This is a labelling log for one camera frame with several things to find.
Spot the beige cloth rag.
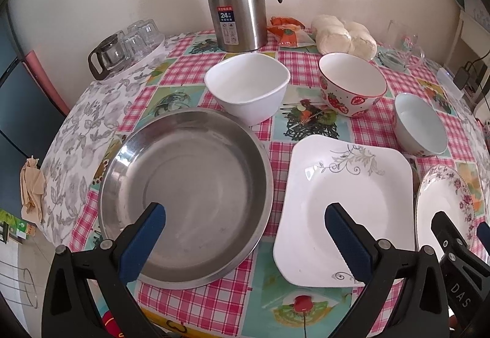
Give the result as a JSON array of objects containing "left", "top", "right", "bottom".
[{"left": 20, "top": 156, "right": 46, "bottom": 227}]

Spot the glass teapot black handle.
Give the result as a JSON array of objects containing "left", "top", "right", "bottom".
[{"left": 87, "top": 33, "right": 129, "bottom": 81}]

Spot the clear glass mug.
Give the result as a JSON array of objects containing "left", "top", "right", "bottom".
[{"left": 378, "top": 20, "right": 425, "bottom": 72}]

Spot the white tray with glasses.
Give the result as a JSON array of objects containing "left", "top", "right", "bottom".
[{"left": 109, "top": 19, "right": 165, "bottom": 77}]

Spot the bag of steamed buns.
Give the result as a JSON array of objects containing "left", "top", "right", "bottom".
[{"left": 311, "top": 14, "right": 377, "bottom": 61}]

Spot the white square bowl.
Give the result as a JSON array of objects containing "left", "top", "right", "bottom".
[{"left": 204, "top": 52, "right": 291, "bottom": 126}]

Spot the strawberry pattern bowl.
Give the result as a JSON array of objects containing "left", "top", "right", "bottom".
[{"left": 318, "top": 52, "right": 388, "bottom": 118}]

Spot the white square plate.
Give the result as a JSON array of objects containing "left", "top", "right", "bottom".
[{"left": 273, "top": 135, "right": 415, "bottom": 287}]

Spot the light blue small bowl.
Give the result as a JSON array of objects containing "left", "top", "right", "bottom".
[{"left": 394, "top": 93, "right": 448, "bottom": 157}]

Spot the checkered picture tablecloth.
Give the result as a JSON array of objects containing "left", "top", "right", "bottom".
[{"left": 68, "top": 31, "right": 489, "bottom": 337}]

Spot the white shelf rack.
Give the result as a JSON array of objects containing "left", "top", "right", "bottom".
[{"left": 443, "top": 10, "right": 489, "bottom": 96}]

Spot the white power strip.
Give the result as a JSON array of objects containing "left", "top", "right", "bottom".
[{"left": 436, "top": 67, "right": 463, "bottom": 101}]

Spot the grey floral table cover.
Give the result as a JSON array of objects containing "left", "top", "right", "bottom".
[{"left": 39, "top": 50, "right": 169, "bottom": 246}]

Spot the wire basket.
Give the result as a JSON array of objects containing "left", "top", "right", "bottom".
[{"left": 0, "top": 261, "right": 38, "bottom": 309}]

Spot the large stainless steel plate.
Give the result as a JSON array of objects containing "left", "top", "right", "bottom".
[{"left": 98, "top": 108, "right": 273, "bottom": 290}]

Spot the black charger plug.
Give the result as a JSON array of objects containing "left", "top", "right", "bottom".
[{"left": 454, "top": 66, "right": 469, "bottom": 90}]

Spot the orange snack packet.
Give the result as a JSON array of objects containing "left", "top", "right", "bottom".
[{"left": 267, "top": 17, "right": 305, "bottom": 47}]

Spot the floral round plate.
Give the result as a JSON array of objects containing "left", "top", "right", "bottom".
[{"left": 414, "top": 165, "right": 476, "bottom": 261}]

